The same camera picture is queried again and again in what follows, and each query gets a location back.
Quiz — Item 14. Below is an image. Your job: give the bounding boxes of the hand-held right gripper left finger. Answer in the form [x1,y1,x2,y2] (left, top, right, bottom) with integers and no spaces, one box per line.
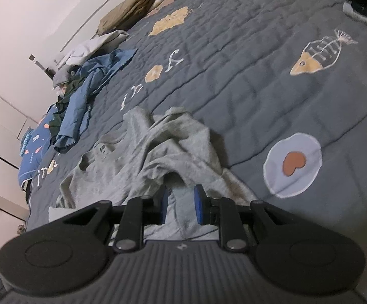
[58,186,169,253]

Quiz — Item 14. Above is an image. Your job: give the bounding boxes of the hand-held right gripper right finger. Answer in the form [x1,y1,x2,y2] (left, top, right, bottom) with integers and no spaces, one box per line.
[194,184,298,252]

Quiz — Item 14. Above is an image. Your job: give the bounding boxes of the grey long-sleeved shirt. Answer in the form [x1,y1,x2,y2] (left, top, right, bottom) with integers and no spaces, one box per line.
[49,106,266,244]

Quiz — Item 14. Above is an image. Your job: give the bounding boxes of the blue shirt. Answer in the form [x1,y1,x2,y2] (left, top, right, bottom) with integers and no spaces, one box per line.
[53,48,139,154]

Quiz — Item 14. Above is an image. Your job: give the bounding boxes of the blue patterned pillow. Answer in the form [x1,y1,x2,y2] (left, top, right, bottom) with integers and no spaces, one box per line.
[18,104,60,191]

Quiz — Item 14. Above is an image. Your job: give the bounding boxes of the dark green garment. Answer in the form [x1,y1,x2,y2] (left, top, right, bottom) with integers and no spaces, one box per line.
[49,76,86,140]

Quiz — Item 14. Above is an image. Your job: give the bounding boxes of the grey quilted bedspread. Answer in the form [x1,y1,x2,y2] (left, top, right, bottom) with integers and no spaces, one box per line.
[19,0,367,304]

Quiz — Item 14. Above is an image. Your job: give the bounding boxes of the teal knitted item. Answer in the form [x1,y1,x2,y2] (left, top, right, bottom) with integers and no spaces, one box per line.
[19,129,33,156]

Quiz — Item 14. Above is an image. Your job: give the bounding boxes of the light grey garment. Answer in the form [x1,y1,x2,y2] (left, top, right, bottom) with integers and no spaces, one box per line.
[52,66,76,89]

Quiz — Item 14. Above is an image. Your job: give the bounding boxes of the white garment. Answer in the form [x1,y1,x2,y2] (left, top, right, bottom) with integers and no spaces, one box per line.
[61,30,130,67]

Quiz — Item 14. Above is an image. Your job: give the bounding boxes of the khaki pants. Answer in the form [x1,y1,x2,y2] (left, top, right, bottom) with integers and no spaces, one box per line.
[96,0,184,35]

